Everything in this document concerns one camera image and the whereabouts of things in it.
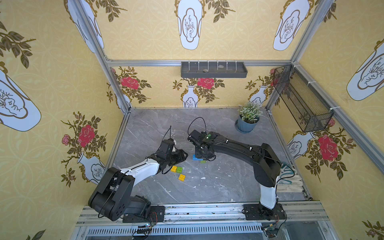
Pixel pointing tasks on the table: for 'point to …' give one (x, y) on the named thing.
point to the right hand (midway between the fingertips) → (200, 157)
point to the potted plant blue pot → (249, 116)
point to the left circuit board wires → (146, 229)
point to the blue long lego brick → (195, 158)
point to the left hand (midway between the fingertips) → (187, 156)
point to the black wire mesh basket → (309, 112)
